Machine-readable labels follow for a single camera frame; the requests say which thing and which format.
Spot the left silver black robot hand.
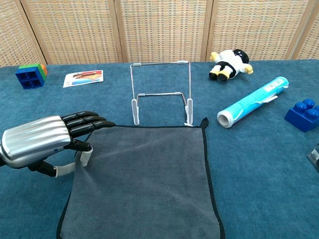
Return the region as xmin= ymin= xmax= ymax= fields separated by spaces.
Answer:
xmin=0 ymin=111 xmax=117 ymax=178

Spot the blue and grey cloth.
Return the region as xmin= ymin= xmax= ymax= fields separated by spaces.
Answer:
xmin=56 ymin=117 xmax=226 ymax=239

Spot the blue building block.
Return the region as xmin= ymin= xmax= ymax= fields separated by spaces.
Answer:
xmin=15 ymin=67 xmax=45 ymax=90

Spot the green building block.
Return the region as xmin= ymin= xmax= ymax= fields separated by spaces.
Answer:
xmin=18 ymin=63 xmax=47 ymax=81

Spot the illustrated picture card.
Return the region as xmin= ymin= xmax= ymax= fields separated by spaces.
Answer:
xmin=62 ymin=70 xmax=104 ymax=89

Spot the woven bamboo folding screen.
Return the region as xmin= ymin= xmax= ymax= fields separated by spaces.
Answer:
xmin=0 ymin=0 xmax=319 ymax=67

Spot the plush doll in white robe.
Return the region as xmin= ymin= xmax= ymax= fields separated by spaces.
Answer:
xmin=208 ymin=49 xmax=254 ymax=82

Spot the light blue wrap roll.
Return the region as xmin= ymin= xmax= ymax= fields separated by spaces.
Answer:
xmin=216 ymin=76 xmax=290 ymax=129

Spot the teal carpet table mat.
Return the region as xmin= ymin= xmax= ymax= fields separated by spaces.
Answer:
xmin=0 ymin=59 xmax=319 ymax=239

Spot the blue four-stud toy brick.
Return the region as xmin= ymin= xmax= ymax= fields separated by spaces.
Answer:
xmin=284 ymin=99 xmax=319 ymax=133

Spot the clear box with red pieces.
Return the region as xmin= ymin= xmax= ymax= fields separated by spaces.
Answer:
xmin=306 ymin=143 xmax=319 ymax=174

